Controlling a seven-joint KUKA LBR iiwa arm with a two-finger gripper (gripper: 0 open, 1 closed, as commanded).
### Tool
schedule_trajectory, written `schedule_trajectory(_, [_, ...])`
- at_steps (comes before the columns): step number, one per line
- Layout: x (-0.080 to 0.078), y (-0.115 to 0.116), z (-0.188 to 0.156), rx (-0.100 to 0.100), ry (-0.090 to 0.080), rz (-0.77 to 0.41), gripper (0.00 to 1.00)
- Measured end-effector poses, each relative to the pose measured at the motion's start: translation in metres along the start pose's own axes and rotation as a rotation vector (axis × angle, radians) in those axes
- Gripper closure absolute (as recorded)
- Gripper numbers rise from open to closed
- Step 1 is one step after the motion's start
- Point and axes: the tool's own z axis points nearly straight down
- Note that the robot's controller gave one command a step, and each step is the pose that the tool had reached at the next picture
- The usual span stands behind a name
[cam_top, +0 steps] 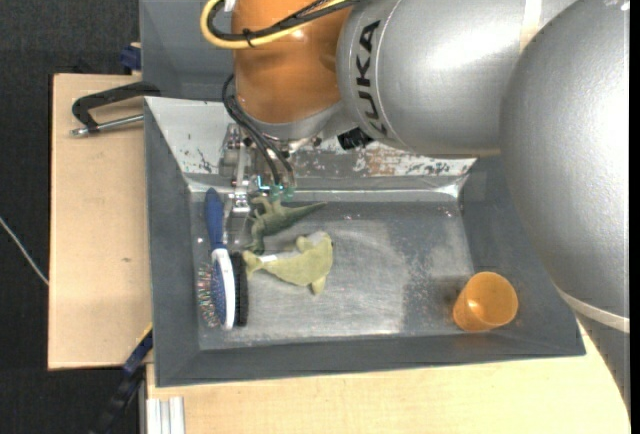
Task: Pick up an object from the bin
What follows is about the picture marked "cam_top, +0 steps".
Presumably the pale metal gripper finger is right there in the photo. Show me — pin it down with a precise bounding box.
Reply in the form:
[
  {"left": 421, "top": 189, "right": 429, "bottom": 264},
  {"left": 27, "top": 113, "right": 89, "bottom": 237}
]
[
  {"left": 221, "top": 194, "right": 237, "bottom": 249},
  {"left": 235, "top": 194, "right": 253, "bottom": 246}
]

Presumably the pale brown flat board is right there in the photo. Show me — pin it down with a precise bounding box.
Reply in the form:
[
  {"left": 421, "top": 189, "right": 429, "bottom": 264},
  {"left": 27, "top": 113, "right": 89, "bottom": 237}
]
[{"left": 47, "top": 73, "right": 154, "bottom": 371}]

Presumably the black brush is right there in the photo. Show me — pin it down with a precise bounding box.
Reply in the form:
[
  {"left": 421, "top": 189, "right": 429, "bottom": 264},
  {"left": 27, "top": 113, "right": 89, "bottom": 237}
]
[{"left": 230, "top": 251, "right": 251, "bottom": 328}]

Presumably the orange plastic cup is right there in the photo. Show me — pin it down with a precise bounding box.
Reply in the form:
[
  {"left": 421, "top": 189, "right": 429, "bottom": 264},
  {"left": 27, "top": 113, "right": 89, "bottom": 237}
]
[{"left": 452, "top": 270, "right": 520, "bottom": 334}]

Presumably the yellow-green plush toy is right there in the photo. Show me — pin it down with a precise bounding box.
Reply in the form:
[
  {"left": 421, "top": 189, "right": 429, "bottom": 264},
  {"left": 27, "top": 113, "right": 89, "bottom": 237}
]
[{"left": 241, "top": 230, "right": 335, "bottom": 296}]

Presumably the black cylinder on white bracket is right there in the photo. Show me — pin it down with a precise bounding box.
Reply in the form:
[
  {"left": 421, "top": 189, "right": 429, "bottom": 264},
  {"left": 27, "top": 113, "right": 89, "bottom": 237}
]
[{"left": 335, "top": 125, "right": 372, "bottom": 152}]

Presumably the green toy dinosaur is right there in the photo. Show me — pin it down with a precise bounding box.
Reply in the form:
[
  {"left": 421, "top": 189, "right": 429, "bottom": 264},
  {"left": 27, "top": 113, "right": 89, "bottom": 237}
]
[{"left": 247, "top": 195, "right": 329, "bottom": 254}]

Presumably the grey metal bin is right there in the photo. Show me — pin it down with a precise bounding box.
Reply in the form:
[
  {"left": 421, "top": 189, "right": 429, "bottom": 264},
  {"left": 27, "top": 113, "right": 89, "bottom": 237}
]
[{"left": 138, "top": 0, "right": 587, "bottom": 388}]

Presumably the blue and white hairbrush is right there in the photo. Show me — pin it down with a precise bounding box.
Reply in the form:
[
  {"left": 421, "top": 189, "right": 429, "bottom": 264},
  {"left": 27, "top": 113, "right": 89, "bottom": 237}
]
[{"left": 197, "top": 187, "right": 237, "bottom": 331}]

